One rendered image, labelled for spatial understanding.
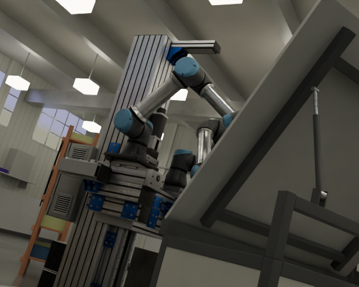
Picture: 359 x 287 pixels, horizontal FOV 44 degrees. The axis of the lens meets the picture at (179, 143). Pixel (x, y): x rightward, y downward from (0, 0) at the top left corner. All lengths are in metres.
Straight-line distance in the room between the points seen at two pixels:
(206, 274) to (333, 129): 0.79
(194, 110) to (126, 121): 8.60
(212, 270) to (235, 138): 0.50
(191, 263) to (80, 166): 1.01
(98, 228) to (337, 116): 1.46
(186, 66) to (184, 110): 8.73
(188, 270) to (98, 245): 1.07
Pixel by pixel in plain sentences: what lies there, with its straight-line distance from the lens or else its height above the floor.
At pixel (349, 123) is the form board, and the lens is 1.93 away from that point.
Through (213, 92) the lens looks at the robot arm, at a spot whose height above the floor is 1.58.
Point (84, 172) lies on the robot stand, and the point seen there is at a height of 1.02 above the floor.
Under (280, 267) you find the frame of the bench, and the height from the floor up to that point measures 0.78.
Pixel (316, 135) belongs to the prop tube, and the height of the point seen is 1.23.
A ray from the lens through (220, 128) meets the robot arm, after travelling 2.49.
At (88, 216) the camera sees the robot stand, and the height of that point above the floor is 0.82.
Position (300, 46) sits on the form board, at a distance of 1.64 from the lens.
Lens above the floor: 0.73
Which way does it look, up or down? 14 degrees up
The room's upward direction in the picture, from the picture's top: 16 degrees clockwise
